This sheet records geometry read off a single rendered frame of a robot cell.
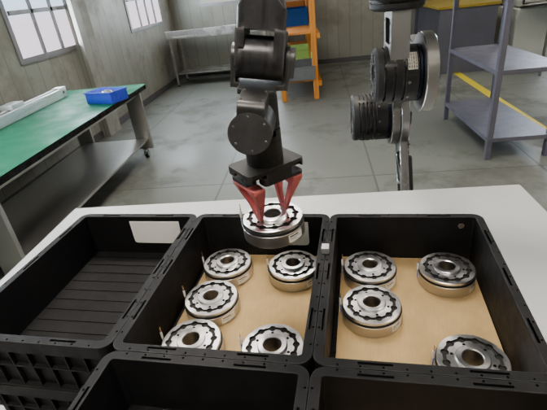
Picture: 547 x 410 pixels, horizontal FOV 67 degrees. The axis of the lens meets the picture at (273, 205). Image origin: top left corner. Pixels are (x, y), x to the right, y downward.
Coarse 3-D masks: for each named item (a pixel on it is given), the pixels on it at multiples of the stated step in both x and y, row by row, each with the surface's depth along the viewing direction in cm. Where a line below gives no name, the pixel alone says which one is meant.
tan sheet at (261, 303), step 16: (256, 256) 95; (272, 256) 94; (256, 272) 90; (240, 288) 85; (256, 288) 85; (272, 288) 84; (240, 304) 81; (256, 304) 80; (272, 304) 80; (288, 304) 79; (304, 304) 79; (240, 320) 77; (256, 320) 77; (272, 320) 76; (288, 320) 76; (304, 320) 75; (224, 336) 74
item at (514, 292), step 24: (336, 216) 87; (360, 216) 86; (384, 216) 85; (408, 216) 84; (432, 216) 83; (456, 216) 82; (480, 216) 81; (504, 264) 68; (528, 312) 58; (336, 360) 54; (360, 360) 54
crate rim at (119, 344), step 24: (216, 216) 93; (312, 216) 88; (168, 264) 78; (312, 288) 68; (312, 312) 65; (120, 336) 63; (312, 336) 59; (264, 360) 56; (288, 360) 55; (312, 360) 56
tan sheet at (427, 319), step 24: (408, 264) 86; (408, 288) 80; (408, 312) 74; (432, 312) 74; (456, 312) 73; (480, 312) 72; (360, 336) 71; (408, 336) 70; (432, 336) 69; (480, 336) 68; (384, 360) 66; (408, 360) 65
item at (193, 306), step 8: (216, 280) 83; (200, 288) 82; (224, 288) 81; (232, 288) 81; (192, 296) 80; (224, 296) 79; (232, 296) 78; (192, 304) 78; (200, 304) 77; (216, 304) 77; (224, 304) 77; (232, 304) 77; (192, 312) 76; (200, 312) 75; (208, 312) 75; (216, 312) 75
